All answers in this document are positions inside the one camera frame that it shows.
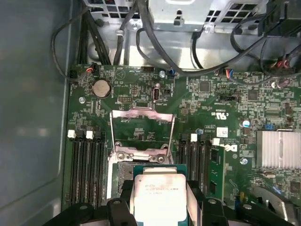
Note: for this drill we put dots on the CPU socket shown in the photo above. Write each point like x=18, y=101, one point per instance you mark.
x=122, y=171

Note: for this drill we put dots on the silver coin battery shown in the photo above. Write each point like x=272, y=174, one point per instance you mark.
x=101, y=88

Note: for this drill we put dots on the silver green CPU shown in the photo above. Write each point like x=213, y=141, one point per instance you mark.
x=160, y=200

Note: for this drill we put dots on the green motherboard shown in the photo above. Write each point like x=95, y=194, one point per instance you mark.
x=200, y=113

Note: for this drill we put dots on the RAM stick with black chips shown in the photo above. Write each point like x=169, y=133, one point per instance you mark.
x=216, y=174

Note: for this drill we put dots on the metal socket cover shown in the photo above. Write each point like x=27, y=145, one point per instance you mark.
x=141, y=115

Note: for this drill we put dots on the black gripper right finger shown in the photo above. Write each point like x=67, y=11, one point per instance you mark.
x=214, y=212

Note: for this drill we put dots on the black grey PC case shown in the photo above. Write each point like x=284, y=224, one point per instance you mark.
x=30, y=117

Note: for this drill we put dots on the black drive connector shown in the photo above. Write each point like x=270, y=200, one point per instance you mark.
x=277, y=18

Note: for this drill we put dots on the metal drive cage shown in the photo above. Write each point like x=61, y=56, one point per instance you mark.
x=176, y=14

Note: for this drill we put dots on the black RAM slot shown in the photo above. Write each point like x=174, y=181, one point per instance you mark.
x=192, y=162
x=74, y=169
x=91, y=169
x=184, y=160
x=82, y=169
x=100, y=169
x=202, y=164

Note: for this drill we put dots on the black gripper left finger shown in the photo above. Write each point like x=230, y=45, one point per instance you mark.
x=117, y=212

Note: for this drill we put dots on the silver finned heat sink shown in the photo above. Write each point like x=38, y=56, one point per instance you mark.
x=270, y=150

